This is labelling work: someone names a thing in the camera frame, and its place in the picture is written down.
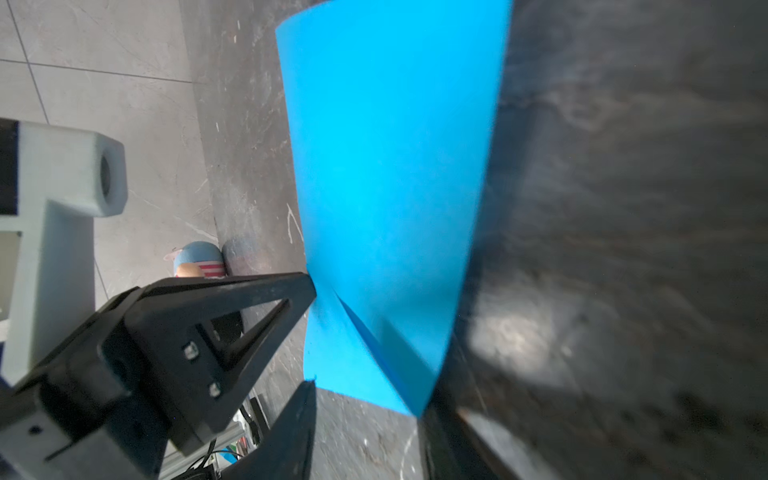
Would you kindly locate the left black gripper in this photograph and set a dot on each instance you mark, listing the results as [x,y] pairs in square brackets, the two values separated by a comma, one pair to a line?
[145,368]

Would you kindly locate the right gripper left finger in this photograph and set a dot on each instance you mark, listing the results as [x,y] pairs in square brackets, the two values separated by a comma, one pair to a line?
[286,452]

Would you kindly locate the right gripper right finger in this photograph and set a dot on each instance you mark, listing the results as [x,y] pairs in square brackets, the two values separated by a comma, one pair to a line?
[457,443]

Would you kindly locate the blue square paper sheet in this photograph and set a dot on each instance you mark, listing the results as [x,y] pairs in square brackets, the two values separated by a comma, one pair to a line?
[391,108]

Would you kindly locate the plush doll toy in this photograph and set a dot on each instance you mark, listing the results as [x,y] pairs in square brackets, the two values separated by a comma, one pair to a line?
[198,259]

